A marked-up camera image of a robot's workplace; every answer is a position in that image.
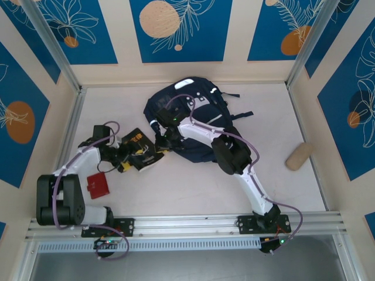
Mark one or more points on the black book yellow title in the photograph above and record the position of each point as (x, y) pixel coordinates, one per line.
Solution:
(146, 152)

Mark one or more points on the red wallet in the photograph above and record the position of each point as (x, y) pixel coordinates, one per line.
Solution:
(98, 185)

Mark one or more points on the navy blue backpack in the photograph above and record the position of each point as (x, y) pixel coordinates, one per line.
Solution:
(205, 111)

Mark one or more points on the tan cork cylinder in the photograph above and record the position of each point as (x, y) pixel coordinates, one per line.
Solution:
(300, 156)

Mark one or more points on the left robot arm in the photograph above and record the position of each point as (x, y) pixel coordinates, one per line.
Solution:
(61, 202)

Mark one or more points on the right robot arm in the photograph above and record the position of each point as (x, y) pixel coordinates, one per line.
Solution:
(234, 155)

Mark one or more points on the grey metal sheet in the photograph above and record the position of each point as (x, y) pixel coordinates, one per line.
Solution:
(187, 266)

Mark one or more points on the aluminium table side rail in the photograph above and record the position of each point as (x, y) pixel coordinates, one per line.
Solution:
(310, 152)
(73, 126)

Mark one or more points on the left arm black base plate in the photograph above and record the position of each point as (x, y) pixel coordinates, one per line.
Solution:
(126, 226)

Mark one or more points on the aluminium mounting rail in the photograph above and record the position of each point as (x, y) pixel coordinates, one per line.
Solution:
(181, 225)

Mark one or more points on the blue floral wall panel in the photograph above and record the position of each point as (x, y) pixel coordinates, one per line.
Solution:
(351, 117)
(181, 32)
(17, 117)
(88, 32)
(275, 29)

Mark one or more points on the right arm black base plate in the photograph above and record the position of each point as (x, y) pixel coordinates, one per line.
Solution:
(247, 224)

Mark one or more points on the aluminium corner post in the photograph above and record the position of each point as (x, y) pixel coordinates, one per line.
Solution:
(310, 41)
(52, 47)

